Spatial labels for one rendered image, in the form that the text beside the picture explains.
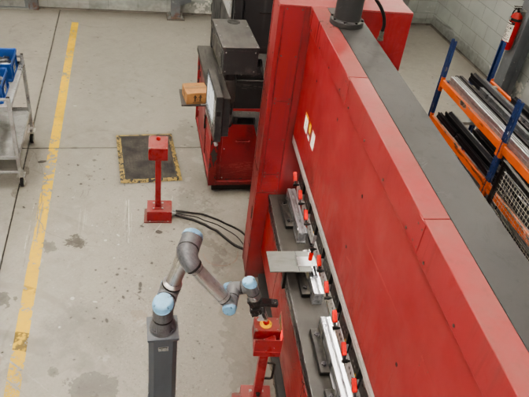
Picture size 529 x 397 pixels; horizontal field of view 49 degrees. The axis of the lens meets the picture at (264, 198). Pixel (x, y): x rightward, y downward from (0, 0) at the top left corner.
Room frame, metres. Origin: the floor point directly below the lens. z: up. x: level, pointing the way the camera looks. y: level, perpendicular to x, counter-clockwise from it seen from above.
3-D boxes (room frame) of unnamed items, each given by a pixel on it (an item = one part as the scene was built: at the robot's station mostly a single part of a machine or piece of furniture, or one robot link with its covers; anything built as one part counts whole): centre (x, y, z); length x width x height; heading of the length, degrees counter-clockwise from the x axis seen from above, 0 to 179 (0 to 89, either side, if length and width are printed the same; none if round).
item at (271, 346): (2.31, -0.13, 0.75); 0.20 x 0.16 x 0.18; 7
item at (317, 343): (2.12, -0.42, 0.89); 0.30 x 0.05 x 0.03; 12
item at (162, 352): (2.22, 0.48, 0.39); 0.18 x 0.18 x 0.77; 16
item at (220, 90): (3.78, 0.43, 1.42); 0.45 x 0.12 x 0.36; 17
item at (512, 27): (7.66, -2.87, 1.04); 0.18 x 0.17 x 0.56; 16
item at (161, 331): (2.22, 0.48, 0.82); 0.15 x 0.15 x 0.10
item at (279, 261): (2.69, -0.21, 1.00); 0.26 x 0.18 x 0.01; 102
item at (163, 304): (2.23, 0.48, 0.94); 0.13 x 0.12 x 0.14; 178
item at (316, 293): (2.67, -0.36, 0.92); 0.39 x 0.06 x 0.10; 12
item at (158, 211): (4.13, 0.95, 0.41); 0.25 x 0.20 x 0.83; 102
